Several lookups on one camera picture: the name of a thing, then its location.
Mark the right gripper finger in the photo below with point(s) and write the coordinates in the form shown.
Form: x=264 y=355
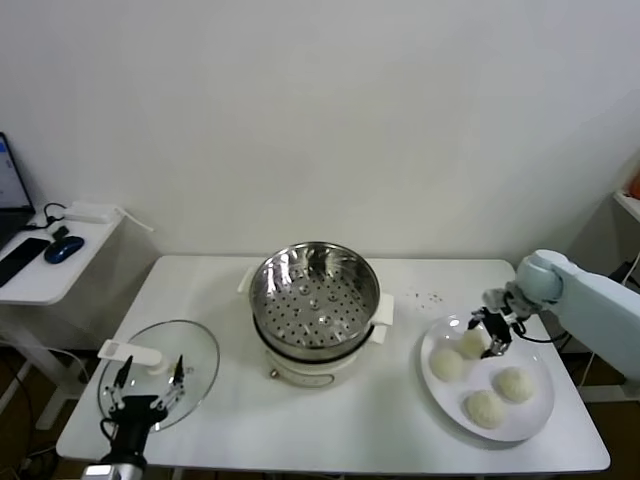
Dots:
x=475 y=320
x=495 y=347

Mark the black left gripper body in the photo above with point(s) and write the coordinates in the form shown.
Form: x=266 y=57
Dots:
x=132 y=415

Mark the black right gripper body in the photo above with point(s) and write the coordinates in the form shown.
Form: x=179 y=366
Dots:
x=497 y=332

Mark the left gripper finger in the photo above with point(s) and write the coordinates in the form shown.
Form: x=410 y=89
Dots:
x=176 y=387
x=120 y=385

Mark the white steamed baozi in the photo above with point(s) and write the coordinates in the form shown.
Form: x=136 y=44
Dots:
x=484 y=409
x=470 y=345
x=513 y=384
x=446 y=365

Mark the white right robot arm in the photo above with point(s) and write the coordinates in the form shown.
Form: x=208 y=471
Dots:
x=590 y=305

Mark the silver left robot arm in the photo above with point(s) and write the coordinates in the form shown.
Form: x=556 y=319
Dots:
x=130 y=472

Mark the stainless steel steamer basket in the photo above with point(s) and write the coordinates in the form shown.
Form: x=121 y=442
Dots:
x=350 y=270

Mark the scattered black crumbs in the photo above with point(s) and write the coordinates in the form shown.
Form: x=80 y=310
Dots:
x=435 y=299

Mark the white round plate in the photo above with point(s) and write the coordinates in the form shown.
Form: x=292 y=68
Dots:
x=530 y=415

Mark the white desk foot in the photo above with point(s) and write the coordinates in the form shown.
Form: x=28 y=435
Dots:
x=605 y=392

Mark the white side table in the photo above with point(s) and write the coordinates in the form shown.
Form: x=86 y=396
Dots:
x=45 y=290

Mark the white electric cooker base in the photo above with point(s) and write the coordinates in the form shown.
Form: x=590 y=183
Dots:
x=300 y=380

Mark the blue computer mouse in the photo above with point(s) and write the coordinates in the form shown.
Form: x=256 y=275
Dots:
x=62 y=249

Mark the black smartphone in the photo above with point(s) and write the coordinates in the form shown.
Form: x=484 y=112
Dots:
x=20 y=257

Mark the small black dongle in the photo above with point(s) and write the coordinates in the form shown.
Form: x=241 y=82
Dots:
x=60 y=232

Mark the white adapter box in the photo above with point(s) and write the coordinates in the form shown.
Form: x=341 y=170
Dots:
x=87 y=212

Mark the white shelf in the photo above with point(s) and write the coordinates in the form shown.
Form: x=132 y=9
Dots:
x=627 y=202

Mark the orange object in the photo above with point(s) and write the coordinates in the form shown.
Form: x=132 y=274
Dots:
x=635 y=186

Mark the black laptop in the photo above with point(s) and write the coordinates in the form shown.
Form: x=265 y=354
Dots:
x=10 y=200

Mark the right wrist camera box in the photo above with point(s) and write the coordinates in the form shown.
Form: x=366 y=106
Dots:
x=492 y=297

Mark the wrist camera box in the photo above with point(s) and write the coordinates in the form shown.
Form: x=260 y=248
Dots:
x=99 y=472
x=492 y=297

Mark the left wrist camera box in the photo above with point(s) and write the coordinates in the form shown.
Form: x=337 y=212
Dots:
x=99 y=472

